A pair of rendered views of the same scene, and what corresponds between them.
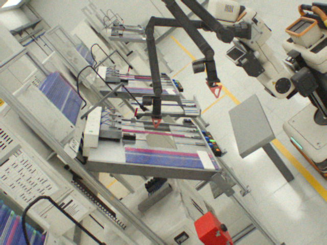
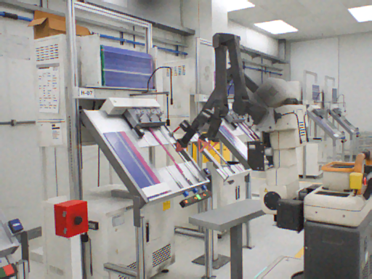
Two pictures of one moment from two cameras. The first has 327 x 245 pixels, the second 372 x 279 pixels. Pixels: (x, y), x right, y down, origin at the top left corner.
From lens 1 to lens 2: 1.26 m
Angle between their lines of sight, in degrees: 29
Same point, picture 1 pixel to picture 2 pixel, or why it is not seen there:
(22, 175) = (48, 85)
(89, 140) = (107, 105)
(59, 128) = (91, 77)
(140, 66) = (311, 154)
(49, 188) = (54, 107)
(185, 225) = (101, 218)
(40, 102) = (93, 50)
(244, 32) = (255, 115)
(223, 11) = (265, 91)
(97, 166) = (84, 118)
